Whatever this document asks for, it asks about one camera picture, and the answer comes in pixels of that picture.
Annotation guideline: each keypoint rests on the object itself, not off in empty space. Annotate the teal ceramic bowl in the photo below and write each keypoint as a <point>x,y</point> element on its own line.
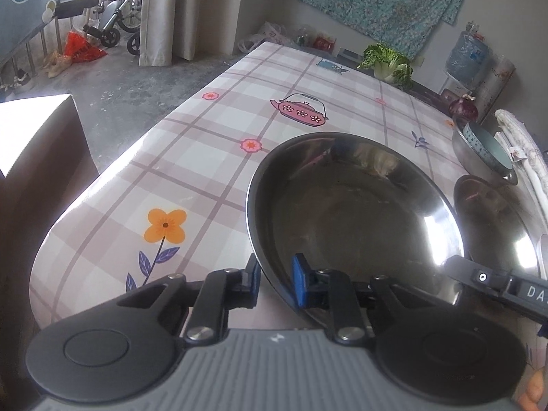
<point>487,148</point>

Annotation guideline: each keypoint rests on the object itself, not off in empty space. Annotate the red snack packet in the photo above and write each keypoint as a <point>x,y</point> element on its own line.
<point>325,44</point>

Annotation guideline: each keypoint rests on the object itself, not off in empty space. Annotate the rolled floral mat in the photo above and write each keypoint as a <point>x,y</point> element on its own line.
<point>498,73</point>

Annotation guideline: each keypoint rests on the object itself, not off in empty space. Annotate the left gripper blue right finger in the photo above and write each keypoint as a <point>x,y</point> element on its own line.
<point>332,291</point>

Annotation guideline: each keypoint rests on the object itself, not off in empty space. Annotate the shallow stainless steel plate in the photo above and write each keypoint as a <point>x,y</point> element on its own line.
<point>352,204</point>

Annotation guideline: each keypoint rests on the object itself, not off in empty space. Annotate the beige curtain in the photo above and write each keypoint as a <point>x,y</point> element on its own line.
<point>171,28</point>

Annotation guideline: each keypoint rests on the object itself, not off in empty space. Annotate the brown cardboard box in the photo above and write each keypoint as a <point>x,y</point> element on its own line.
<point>45,165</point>

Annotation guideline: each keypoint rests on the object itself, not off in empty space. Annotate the white plastic bag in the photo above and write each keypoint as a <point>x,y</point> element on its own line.
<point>268,33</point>

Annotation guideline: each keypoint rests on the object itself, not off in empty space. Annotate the white water dispenser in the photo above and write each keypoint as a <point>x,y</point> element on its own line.
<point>451,90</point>

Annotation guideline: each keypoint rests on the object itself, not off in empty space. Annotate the wheelchair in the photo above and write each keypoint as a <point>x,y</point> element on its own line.
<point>114,16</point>

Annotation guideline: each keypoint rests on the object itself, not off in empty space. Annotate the green napa cabbage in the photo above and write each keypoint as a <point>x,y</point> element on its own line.
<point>387,65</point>

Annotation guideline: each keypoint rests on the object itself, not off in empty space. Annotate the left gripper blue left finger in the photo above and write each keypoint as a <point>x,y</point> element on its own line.
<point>211,301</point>

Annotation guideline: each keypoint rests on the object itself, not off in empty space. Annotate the white folded quilt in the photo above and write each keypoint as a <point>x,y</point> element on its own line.
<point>522,149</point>

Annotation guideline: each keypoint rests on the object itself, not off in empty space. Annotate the blue water jug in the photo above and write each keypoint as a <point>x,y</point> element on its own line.
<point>467,58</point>

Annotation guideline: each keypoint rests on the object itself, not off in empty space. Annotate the plaid teapot print tablecloth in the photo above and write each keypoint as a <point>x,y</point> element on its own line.
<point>174,202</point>

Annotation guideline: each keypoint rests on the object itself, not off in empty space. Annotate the purple red cabbage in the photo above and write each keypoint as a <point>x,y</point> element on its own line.
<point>464,107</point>

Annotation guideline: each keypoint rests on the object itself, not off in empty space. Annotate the deep stainless steel bowl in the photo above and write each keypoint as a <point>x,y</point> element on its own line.
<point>471,161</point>

